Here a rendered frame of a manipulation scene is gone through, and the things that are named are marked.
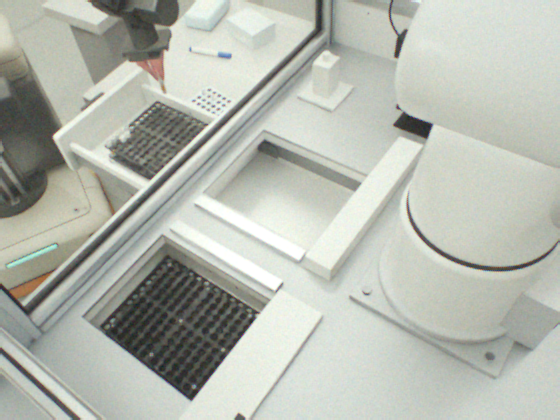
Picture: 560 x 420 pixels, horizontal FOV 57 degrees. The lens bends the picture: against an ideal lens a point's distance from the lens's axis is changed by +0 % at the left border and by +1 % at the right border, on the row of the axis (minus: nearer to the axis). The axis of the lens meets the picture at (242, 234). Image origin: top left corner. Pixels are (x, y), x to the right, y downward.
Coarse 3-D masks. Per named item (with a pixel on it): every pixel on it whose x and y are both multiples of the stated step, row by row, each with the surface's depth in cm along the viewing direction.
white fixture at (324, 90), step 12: (324, 60) 102; (336, 60) 102; (312, 72) 104; (324, 72) 102; (336, 72) 105; (312, 84) 107; (324, 84) 105; (336, 84) 107; (348, 84) 109; (300, 96) 109; (312, 96) 108; (324, 96) 107; (336, 96) 107
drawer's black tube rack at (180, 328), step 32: (160, 288) 91; (192, 288) 90; (128, 320) 88; (160, 320) 87; (192, 320) 90; (224, 320) 86; (160, 352) 84; (192, 352) 83; (224, 352) 82; (192, 384) 80
